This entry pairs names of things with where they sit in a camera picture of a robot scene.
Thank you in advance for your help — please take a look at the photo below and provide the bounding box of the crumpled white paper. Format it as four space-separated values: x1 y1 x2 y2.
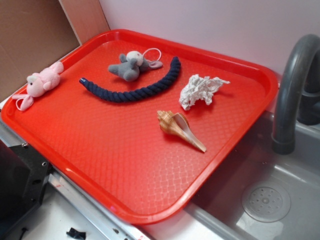
179 74 231 111

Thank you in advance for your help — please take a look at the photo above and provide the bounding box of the brown spiral seashell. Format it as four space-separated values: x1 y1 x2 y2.
157 110 207 153

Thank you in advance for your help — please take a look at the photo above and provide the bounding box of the red plastic tray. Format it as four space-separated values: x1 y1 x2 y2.
1 29 278 225

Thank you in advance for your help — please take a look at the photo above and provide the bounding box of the grey plush elephant toy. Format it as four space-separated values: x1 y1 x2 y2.
108 48 163 82

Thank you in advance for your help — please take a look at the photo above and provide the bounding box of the grey plastic sink basin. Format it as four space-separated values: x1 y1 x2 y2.
185 112 320 240

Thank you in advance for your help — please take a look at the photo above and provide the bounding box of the pink plush bunny toy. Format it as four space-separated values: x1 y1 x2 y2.
12 61 64 111

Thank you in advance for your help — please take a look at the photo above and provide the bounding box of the grey sink drain cover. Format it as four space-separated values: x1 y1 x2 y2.
241 181 291 223

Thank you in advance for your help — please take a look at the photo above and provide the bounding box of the grey plastic faucet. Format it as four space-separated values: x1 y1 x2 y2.
271 34 320 155

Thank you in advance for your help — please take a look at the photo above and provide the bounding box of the small black plastic scrap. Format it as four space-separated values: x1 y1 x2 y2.
66 227 87 240

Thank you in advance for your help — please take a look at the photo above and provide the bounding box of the brown cardboard panel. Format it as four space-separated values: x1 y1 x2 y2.
0 0 110 101

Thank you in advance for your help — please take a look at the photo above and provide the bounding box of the navy blue twisted rope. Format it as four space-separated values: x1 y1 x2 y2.
78 56 182 103

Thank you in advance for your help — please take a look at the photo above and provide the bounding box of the black metal bracket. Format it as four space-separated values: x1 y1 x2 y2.
0 142 52 240

